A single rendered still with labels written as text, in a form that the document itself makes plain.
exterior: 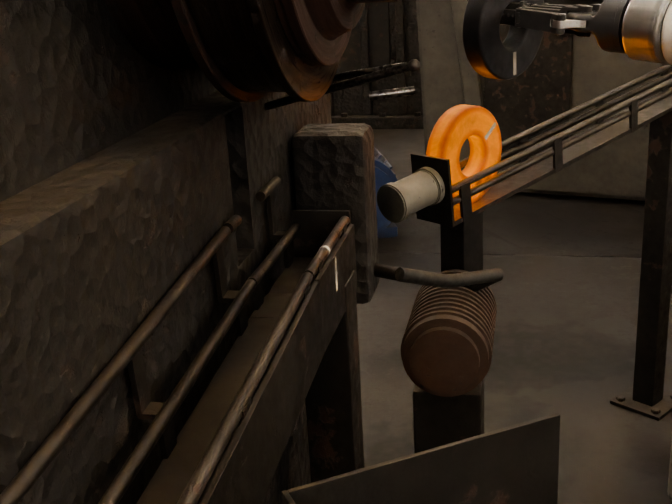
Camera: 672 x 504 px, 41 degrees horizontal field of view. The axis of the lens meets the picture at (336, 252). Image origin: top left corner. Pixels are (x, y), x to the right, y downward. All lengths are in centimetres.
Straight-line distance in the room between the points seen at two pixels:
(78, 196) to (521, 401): 162
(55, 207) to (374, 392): 162
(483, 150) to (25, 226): 96
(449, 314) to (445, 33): 252
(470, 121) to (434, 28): 232
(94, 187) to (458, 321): 69
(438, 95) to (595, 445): 206
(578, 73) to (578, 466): 197
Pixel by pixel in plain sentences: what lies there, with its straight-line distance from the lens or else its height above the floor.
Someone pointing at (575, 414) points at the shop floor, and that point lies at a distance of 213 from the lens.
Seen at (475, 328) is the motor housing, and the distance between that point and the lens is 128.
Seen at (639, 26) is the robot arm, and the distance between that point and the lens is 120.
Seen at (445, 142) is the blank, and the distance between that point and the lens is 137.
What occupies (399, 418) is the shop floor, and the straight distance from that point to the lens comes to 209.
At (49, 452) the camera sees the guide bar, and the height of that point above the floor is 73.
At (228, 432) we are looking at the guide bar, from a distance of 70.
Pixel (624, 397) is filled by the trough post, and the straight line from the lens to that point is 218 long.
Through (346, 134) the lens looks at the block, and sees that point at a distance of 117.
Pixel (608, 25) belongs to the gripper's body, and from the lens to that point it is 122.
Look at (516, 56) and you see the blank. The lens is 136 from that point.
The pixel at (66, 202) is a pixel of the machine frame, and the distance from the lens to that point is 66.
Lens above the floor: 104
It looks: 19 degrees down
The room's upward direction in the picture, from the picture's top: 3 degrees counter-clockwise
